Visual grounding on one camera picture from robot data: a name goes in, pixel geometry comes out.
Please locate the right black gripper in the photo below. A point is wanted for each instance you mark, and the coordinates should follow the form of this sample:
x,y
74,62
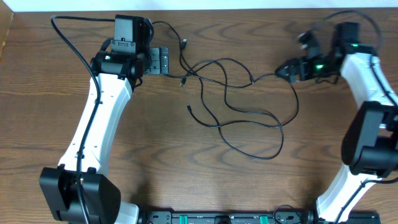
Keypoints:
x,y
291,65

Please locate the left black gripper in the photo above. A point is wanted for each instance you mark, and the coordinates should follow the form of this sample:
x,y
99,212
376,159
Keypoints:
x,y
159,60

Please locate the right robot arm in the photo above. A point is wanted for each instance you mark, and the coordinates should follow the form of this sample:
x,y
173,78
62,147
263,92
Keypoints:
x,y
369,147

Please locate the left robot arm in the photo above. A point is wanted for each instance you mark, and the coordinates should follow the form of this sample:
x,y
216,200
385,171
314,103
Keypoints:
x,y
78,189

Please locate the wooden side panel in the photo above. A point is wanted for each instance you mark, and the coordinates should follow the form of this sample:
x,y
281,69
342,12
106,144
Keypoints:
x,y
6,17

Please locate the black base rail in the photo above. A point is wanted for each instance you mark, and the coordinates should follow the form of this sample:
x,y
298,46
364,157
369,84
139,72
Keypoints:
x,y
284,214

